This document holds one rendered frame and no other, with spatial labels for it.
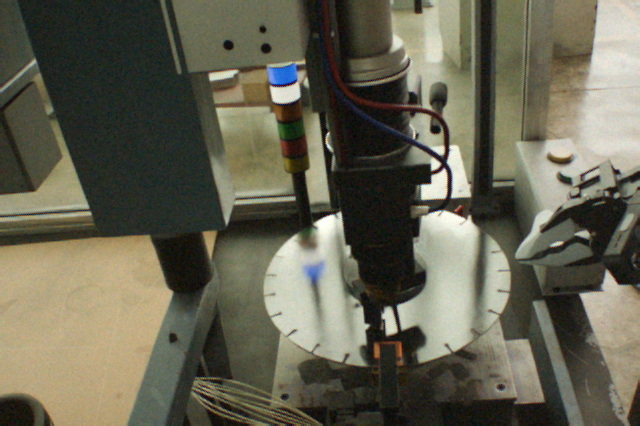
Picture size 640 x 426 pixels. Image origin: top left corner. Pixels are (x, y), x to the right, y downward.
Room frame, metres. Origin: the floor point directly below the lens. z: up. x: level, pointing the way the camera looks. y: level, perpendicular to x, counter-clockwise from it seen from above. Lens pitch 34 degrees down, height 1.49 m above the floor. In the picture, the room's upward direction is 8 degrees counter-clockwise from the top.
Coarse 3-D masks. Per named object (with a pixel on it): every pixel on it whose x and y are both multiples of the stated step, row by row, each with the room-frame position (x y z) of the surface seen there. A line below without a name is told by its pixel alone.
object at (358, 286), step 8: (408, 256) 0.56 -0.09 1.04; (408, 264) 0.56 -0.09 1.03; (416, 264) 0.57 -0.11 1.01; (408, 272) 0.56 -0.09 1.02; (416, 272) 0.56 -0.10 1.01; (424, 272) 0.56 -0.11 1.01; (360, 280) 0.56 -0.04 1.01; (408, 280) 0.55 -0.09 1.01; (416, 280) 0.56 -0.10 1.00; (424, 280) 0.56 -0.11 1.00; (360, 288) 0.55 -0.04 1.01; (400, 288) 0.55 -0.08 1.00; (408, 288) 0.55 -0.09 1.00; (360, 296) 0.54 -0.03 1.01; (368, 296) 0.54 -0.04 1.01; (368, 304) 0.54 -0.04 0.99; (368, 312) 0.54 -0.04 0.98; (368, 320) 0.54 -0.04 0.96
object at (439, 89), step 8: (432, 88) 0.62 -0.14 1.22; (440, 88) 0.61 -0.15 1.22; (432, 96) 0.60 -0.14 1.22; (440, 96) 0.60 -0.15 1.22; (432, 104) 0.59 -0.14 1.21; (440, 104) 0.59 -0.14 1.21; (440, 112) 0.58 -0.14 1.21; (432, 120) 0.56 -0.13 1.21; (432, 128) 0.56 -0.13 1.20; (440, 128) 0.55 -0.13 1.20
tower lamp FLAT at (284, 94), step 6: (270, 84) 0.92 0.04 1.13; (288, 84) 0.91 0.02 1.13; (294, 84) 0.91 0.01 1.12; (276, 90) 0.91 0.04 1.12; (282, 90) 0.91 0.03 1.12; (288, 90) 0.91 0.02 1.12; (294, 90) 0.91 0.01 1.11; (276, 96) 0.91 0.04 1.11; (282, 96) 0.91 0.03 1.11; (288, 96) 0.91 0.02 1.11; (294, 96) 0.91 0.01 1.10; (276, 102) 0.91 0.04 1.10; (282, 102) 0.91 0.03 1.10; (288, 102) 0.91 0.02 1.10
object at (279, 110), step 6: (294, 102) 0.91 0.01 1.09; (300, 102) 0.92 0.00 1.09; (276, 108) 0.92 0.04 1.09; (282, 108) 0.91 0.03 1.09; (288, 108) 0.91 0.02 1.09; (294, 108) 0.91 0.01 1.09; (300, 108) 0.92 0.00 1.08; (276, 114) 0.92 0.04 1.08; (282, 114) 0.91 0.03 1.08; (288, 114) 0.91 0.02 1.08; (294, 114) 0.91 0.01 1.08; (300, 114) 0.92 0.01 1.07; (282, 120) 0.91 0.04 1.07; (288, 120) 0.91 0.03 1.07; (294, 120) 0.91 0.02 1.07
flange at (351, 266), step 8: (416, 256) 0.66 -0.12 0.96; (352, 264) 0.66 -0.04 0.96; (424, 264) 0.64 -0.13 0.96; (344, 272) 0.65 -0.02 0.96; (352, 272) 0.64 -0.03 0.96; (352, 280) 0.63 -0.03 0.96; (352, 288) 0.61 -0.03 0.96; (416, 288) 0.60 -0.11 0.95; (400, 296) 0.59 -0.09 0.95; (408, 296) 0.59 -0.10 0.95
